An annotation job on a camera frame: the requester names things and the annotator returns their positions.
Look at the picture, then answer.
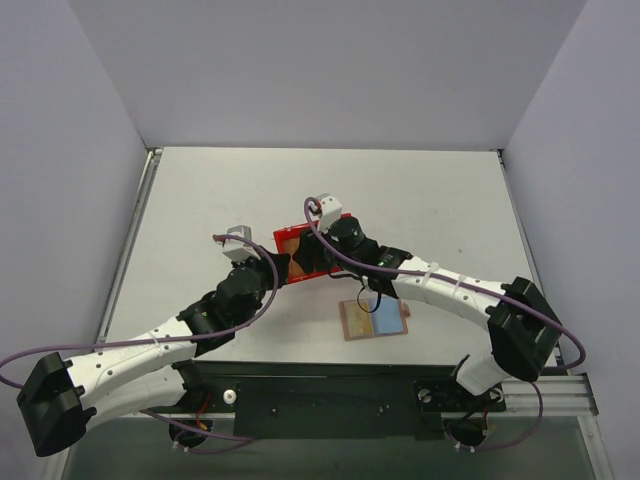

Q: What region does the gold card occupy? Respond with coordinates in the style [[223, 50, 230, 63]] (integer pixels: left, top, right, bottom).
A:
[[344, 301, 373, 338], [287, 237, 311, 279]]

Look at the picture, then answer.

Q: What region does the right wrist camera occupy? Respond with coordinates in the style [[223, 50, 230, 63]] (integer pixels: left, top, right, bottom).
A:
[[310, 193, 342, 231]]

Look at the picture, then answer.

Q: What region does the red plastic bin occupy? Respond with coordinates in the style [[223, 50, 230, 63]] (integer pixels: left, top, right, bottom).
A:
[[273, 224, 336, 284]]

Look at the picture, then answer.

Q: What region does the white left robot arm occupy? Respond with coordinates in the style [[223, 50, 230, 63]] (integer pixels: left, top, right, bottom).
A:
[[17, 253, 291, 457]]

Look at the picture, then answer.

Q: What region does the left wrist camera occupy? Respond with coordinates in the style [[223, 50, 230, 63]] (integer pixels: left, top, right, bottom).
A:
[[213, 225, 260, 263]]

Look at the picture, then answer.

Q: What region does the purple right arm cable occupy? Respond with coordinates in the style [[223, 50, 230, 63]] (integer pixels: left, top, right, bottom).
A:
[[303, 195, 587, 454]]

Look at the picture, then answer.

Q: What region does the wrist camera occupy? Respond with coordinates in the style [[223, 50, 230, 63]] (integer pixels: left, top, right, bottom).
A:
[[310, 193, 342, 231], [213, 225, 260, 263]]

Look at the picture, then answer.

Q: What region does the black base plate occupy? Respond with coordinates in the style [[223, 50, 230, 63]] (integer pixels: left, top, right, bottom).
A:
[[164, 361, 506, 440]]

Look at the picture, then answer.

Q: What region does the tan leather card holder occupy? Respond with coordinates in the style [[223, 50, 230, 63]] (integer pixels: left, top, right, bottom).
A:
[[339, 297, 411, 341]]

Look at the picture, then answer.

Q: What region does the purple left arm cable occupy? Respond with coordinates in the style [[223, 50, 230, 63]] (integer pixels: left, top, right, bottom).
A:
[[0, 237, 281, 454]]

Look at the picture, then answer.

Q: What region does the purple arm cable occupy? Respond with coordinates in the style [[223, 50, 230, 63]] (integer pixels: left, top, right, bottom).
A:
[[0, 237, 281, 454], [303, 195, 587, 454]]

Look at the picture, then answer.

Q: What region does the aluminium frame rail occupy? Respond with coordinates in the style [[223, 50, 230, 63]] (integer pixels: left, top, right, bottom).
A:
[[502, 373, 599, 417]]

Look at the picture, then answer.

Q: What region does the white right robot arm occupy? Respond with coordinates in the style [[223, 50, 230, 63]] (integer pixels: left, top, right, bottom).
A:
[[293, 216, 560, 409]]

